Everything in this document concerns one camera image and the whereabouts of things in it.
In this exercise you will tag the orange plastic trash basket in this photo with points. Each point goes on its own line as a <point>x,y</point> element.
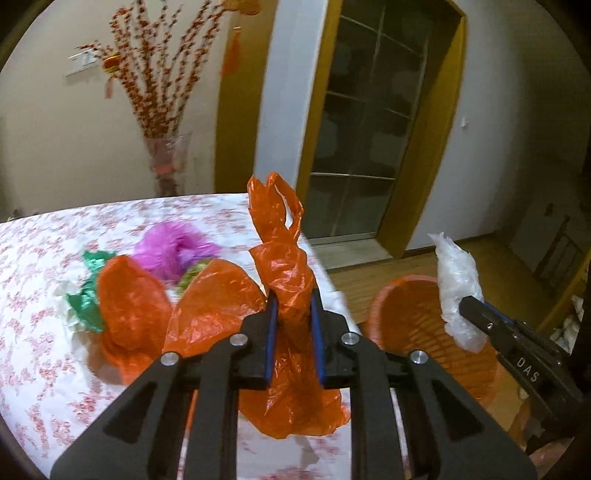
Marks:
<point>406,316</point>

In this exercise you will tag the green plastic bag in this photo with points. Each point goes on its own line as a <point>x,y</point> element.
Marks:
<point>84,302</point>

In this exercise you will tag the magenta plastic bag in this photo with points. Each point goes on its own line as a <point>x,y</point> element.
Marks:
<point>169,249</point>

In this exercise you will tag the red hanging tassel ornament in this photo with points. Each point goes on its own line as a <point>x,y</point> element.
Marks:
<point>231,60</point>

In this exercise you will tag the white wall socket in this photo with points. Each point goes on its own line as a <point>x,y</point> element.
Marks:
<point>81,61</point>

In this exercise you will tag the orange plastic bag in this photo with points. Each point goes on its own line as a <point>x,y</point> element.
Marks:
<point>140,322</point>
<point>295,403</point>

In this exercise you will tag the yellow-green paw-print bag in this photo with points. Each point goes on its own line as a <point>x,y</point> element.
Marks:
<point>190,274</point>

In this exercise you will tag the wooden stair railing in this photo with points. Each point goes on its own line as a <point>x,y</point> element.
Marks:
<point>560,259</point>

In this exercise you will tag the translucent white plastic bag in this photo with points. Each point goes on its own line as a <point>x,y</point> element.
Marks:
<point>457,279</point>

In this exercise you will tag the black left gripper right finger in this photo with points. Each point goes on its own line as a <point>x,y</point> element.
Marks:
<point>409,417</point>

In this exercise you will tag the glass vase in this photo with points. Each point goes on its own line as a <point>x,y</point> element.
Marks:
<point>167,162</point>

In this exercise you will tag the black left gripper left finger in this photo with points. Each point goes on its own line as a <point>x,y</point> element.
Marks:
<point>179,418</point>

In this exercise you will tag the white slippers on floor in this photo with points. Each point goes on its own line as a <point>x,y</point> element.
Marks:
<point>565,335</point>

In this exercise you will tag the floral pink white tablecloth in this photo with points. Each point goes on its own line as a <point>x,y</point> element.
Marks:
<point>54,379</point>

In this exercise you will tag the crumpled white paper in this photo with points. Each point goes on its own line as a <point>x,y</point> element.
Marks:
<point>63,309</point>

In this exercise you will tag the glass panel door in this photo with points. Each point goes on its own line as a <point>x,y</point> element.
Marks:
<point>377,76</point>

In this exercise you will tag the red dried branch bouquet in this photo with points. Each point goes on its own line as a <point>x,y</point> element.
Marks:
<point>157,77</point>

